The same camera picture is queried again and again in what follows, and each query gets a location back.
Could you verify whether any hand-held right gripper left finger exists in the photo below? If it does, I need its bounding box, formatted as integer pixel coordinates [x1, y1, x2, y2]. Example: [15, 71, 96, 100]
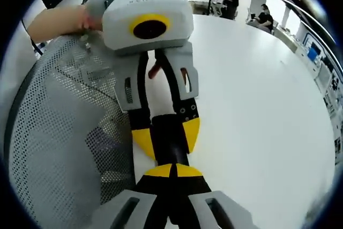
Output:
[90, 163, 176, 229]

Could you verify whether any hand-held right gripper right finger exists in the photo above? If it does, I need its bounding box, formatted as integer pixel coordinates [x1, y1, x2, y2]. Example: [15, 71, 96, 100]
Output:
[168, 163, 258, 229]

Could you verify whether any black remote control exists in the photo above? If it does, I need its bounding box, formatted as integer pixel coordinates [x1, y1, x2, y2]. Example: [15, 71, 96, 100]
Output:
[150, 114, 190, 166]

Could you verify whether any person's left hand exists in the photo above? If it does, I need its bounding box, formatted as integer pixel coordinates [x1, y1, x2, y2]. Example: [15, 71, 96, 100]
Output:
[79, 5, 105, 36]

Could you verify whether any grey mesh office chair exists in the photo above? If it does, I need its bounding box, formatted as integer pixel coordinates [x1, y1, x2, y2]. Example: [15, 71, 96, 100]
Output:
[3, 34, 138, 229]

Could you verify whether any blue box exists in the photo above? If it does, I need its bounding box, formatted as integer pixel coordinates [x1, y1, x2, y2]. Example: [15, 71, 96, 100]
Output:
[307, 46, 322, 61]

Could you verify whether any metal cable plug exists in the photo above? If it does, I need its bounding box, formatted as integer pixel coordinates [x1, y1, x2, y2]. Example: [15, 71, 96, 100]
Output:
[81, 34, 92, 53]

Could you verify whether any black cable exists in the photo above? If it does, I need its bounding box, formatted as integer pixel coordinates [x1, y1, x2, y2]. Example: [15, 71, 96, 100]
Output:
[22, 19, 44, 56]

